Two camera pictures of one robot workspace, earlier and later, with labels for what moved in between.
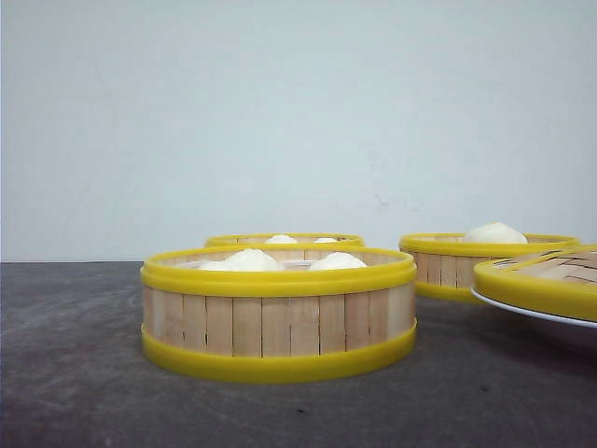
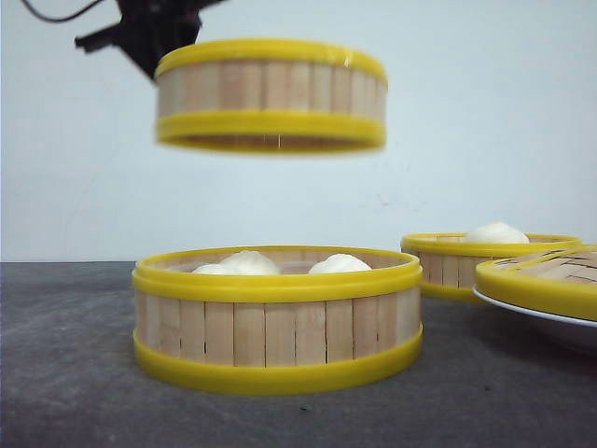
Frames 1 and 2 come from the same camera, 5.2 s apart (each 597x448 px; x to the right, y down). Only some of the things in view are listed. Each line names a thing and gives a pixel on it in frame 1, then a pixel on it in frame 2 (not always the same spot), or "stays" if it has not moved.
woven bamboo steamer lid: x=558 y=281 stays
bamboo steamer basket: x=445 y=266 stays
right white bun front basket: x=339 y=260 stays
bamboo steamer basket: x=284 y=239 to x=269 y=96
